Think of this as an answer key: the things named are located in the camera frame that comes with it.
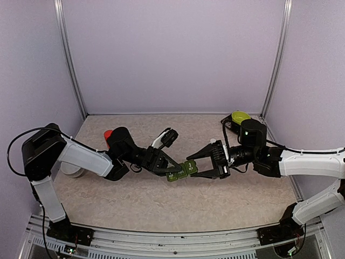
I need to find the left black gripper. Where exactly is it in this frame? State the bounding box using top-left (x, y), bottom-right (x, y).
top-left (121, 146), bottom-right (184, 176)

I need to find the green weekly pill organizer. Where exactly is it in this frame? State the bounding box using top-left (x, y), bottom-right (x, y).
top-left (166, 160), bottom-right (198, 182)

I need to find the orange pill bottle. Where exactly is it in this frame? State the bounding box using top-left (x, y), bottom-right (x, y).
top-left (103, 130), bottom-right (113, 149)

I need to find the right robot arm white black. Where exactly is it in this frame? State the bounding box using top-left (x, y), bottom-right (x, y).
top-left (188, 119), bottom-right (344, 240)

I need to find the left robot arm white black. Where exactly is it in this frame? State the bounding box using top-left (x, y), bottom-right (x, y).
top-left (22, 123), bottom-right (182, 240)

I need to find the black patterned square plate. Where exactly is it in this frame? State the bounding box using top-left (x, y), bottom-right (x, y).
top-left (220, 114), bottom-right (240, 134)

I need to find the lime green bowl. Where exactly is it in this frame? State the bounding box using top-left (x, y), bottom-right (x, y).
top-left (231, 111), bottom-right (251, 125)

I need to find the white bowl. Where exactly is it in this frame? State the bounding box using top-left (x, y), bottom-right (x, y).
top-left (60, 162), bottom-right (84, 178)

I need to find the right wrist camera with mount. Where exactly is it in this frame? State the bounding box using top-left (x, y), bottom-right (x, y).
top-left (219, 140), bottom-right (233, 166)

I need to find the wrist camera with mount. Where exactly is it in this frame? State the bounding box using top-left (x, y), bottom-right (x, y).
top-left (219, 140), bottom-right (233, 166)
top-left (151, 127), bottom-right (178, 149)

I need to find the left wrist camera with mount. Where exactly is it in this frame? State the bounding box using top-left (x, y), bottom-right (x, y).
top-left (151, 127), bottom-right (178, 149)

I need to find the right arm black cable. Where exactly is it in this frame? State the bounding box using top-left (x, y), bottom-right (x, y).
top-left (221, 118), bottom-right (345, 173)

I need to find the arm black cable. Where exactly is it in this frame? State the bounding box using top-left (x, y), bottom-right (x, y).
top-left (7, 126), bottom-right (63, 176)
top-left (221, 118), bottom-right (345, 173)

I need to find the front aluminium rail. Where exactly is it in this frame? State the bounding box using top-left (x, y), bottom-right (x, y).
top-left (16, 215), bottom-right (333, 258)

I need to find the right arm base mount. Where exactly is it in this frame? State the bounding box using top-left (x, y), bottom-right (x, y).
top-left (257, 224), bottom-right (305, 246)

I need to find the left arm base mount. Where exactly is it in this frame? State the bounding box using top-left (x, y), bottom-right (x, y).
top-left (46, 224), bottom-right (94, 247)

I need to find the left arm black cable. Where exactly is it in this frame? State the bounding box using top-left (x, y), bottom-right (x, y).
top-left (7, 126), bottom-right (63, 176)

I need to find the right aluminium frame post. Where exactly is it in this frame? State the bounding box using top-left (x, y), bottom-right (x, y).
top-left (260, 0), bottom-right (293, 120)

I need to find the aluminium frame post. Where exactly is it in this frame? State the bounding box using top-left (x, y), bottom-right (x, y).
top-left (53, 0), bottom-right (88, 120)
top-left (260, 0), bottom-right (293, 120)

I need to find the left aluminium frame post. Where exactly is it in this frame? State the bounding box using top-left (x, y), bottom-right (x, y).
top-left (53, 0), bottom-right (88, 120)

